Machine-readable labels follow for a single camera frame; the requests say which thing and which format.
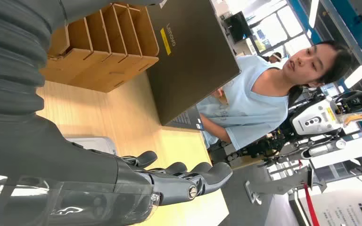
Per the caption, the wooden card organizer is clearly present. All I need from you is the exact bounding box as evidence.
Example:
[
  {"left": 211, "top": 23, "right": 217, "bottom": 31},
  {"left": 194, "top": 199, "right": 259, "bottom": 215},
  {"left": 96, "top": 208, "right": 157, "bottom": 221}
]
[{"left": 40, "top": 2, "right": 160, "bottom": 93}]

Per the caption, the red barrier belt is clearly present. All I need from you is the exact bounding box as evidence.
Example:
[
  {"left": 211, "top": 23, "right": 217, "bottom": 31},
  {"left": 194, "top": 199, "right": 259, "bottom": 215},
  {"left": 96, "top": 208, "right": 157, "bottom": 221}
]
[{"left": 299, "top": 159, "right": 321, "bottom": 226}]

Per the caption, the white sign board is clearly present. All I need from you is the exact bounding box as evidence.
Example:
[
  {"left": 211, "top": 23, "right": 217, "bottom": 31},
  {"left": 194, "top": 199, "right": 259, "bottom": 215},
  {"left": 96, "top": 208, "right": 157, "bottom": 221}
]
[{"left": 288, "top": 178, "right": 362, "bottom": 226}]

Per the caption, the grey card reader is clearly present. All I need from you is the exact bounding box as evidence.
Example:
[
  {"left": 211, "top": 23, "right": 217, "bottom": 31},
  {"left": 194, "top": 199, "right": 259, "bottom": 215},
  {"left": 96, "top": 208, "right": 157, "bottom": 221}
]
[{"left": 64, "top": 136, "right": 117, "bottom": 156}]

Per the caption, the silver kiosk stand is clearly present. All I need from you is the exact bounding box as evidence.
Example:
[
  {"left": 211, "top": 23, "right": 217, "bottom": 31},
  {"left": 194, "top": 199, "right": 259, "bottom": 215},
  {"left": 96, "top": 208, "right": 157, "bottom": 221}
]
[{"left": 244, "top": 165, "right": 328, "bottom": 206}]

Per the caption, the black monitor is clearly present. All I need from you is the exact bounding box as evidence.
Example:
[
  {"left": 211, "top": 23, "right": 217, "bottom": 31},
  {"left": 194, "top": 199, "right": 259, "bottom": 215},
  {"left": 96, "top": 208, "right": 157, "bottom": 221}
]
[{"left": 224, "top": 11, "right": 253, "bottom": 44}]

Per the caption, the white humanoid robot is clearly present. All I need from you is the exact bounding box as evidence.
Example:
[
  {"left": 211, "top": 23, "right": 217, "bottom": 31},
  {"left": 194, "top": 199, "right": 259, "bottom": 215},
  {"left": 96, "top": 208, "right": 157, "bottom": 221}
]
[{"left": 210, "top": 89, "right": 362, "bottom": 169}]

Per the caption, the person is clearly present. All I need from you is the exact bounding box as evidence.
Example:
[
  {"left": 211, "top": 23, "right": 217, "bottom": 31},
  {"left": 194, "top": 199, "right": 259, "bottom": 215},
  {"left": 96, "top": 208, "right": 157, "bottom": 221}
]
[
  {"left": 197, "top": 40, "right": 355, "bottom": 152},
  {"left": 268, "top": 52, "right": 283, "bottom": 64}
]

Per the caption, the grey laptop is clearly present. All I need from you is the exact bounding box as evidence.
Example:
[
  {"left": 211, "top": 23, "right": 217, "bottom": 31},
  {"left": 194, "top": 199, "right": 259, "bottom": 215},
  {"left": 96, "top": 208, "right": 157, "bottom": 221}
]
[{"left": 147, "top": 0, "right": 241, "bottom": 132}]

